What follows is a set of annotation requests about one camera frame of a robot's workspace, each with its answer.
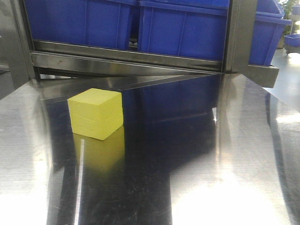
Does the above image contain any yellow foam block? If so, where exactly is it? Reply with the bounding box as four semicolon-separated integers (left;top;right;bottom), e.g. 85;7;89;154
67;88;124;141

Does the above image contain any small blue bin background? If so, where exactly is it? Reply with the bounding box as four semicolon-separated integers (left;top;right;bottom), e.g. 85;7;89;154
284;34;300;47

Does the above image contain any blue plastic bin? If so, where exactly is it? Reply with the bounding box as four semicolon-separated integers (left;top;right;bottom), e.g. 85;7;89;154
138;0;228;60
24;0;138;50
249;0;292;66

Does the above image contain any blue plastic bin left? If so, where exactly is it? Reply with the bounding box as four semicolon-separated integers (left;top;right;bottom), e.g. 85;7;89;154
24;0;138;50

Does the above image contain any blue plastic bin right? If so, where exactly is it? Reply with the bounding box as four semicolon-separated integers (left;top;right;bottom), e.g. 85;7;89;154
249;0;292;66

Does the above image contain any blue plastic bin middle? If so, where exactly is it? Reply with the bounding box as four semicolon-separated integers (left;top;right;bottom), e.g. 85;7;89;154
138;0;228;60

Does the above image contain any stainless steel shelf frame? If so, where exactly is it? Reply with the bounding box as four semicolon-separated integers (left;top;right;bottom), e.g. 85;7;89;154
0;0;279;88

